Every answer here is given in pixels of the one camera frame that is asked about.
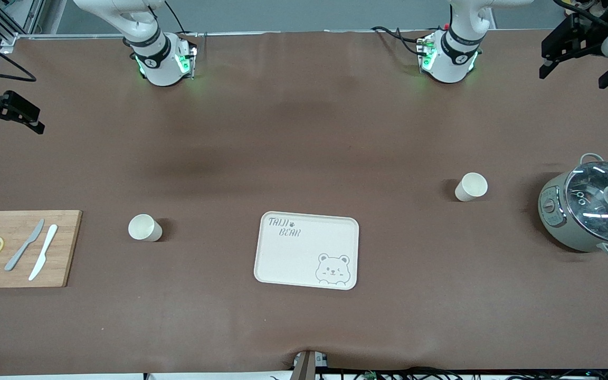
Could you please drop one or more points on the white IKEA cup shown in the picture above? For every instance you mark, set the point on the white IKEA cup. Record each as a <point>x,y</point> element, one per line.
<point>144,228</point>
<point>470,187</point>

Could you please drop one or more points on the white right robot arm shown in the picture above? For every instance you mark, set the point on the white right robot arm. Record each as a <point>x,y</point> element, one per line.
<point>156,63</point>

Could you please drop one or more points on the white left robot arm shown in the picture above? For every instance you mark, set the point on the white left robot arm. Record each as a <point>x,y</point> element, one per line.
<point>454,58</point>

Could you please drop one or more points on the glass pot lid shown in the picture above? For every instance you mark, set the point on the glass pot lid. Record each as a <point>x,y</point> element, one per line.
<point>594,211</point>

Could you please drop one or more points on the grey plastic knife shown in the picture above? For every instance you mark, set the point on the grey plastic knife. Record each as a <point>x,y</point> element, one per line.
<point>23,247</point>

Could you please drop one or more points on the white plastic knife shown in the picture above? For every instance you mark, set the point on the white plastic knife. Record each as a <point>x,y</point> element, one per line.
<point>44,250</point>

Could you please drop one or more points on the wooden cutting board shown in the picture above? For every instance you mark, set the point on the wooden cutting board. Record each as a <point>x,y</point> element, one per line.
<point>61,264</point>

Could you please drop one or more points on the grey pot with glass lid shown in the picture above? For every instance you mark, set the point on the grey pot with glass lid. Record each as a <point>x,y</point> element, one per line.
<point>557,232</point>

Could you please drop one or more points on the brown table cover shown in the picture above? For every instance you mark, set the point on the brown table cover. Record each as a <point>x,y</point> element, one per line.
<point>304,132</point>

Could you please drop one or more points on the cream bear print tray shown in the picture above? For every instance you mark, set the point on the cream bear print tray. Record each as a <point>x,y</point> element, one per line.
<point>293,258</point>

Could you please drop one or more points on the aluminium frame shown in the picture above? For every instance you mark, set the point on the aluminium frame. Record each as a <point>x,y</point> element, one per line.
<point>8,39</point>

